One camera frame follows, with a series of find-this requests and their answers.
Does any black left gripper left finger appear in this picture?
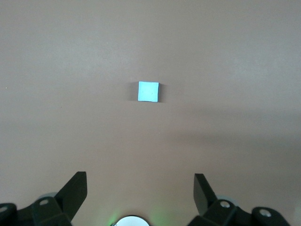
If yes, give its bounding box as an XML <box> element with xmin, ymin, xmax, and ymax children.
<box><xmin>0</xmin><ymin>171</ymin><xmax>88</xmax><ymax>226</ymax></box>

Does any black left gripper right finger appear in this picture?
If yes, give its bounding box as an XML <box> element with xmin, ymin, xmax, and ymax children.
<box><xmin>188</xmin><ymin>173</ymin><xmax>289</xmax><ymax>226</ymax></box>

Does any blue foam block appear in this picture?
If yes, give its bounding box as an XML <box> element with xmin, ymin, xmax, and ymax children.
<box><xmin>137</xmin><ymin>81</ymin><xmax>161</xmax><ymax>103</ymax></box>

